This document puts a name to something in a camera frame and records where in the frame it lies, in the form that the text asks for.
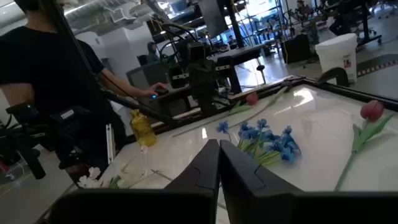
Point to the black frame clamp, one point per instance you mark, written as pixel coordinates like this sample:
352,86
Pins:
331,72

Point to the yellow glass vase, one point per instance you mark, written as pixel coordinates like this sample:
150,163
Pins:
142,130

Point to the pink tulip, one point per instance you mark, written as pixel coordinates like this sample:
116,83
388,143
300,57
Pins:
252,98
371,110

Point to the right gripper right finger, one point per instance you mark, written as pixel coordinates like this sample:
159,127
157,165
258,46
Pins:
248,186

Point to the black flat panel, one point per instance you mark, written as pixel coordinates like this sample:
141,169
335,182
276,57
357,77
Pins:
213,15

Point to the black crate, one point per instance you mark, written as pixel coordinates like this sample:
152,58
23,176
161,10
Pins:
295,48

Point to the black computer mouse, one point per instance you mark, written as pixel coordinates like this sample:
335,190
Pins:
161,91

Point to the white flower bunch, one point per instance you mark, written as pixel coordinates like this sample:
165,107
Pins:
90,182

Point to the person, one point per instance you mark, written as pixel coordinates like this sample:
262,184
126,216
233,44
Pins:
152,51
231,39
46,62
301,9

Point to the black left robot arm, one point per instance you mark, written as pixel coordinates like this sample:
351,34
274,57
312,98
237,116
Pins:
202,81

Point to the white plastic bucket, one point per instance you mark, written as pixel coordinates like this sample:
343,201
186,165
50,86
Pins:
335,53

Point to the white metal bracket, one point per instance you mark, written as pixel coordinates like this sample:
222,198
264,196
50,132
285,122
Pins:
109,143

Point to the pale long-stem flower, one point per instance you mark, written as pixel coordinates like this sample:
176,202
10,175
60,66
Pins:
277,96

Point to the blue flower bunch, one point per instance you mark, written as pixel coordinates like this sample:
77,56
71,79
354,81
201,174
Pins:
273,146

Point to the black work desk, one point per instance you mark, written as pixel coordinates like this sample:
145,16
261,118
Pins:
239,53

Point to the grey computer monitor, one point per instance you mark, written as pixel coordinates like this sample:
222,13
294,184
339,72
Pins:
146,76

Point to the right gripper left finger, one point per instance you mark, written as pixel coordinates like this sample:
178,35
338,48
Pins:
199,186

